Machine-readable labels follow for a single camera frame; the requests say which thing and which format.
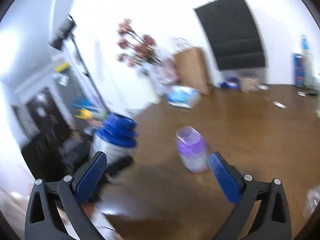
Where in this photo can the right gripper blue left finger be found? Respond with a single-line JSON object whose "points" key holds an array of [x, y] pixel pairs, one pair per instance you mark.
{"points": [[42, 218]]}

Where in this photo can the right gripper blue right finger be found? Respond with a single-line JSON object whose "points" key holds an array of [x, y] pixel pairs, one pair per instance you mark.
{"points": [[272, 220]]}

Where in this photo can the purple plastic jar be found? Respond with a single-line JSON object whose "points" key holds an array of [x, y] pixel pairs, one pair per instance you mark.
{"points": [[192, 149]]}

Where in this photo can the blue plastic jar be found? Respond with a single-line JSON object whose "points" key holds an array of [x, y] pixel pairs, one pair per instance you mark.
{"points": [[117, 138]]}

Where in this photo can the dark brown door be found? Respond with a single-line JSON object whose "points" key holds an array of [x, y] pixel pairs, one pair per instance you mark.
{"points": [[47, 116]]}

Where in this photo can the blue tissue box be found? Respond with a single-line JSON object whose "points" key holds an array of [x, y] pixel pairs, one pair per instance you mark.
{"points": [[183, 97]]}

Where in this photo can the blue can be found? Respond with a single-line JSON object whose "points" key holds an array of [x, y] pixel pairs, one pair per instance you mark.
{"points": [[298, 70]]}

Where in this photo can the brown paper bag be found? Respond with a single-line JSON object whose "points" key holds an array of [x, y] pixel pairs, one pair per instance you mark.
{"points": [[192, 69]]}

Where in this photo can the pink ceramic vase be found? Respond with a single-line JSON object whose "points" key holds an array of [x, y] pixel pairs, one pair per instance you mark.
{"points": [[159, 78]]}

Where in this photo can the black light stand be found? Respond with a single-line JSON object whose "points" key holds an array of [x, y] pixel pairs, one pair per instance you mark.
{"points": [[65, 33]]}

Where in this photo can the pink dried rose bouquet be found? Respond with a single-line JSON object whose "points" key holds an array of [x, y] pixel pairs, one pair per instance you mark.
{"points": [[136, 50]]}

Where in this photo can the black paper bag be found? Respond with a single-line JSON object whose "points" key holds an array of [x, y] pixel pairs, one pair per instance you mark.
{"points": [[232, 34]]}

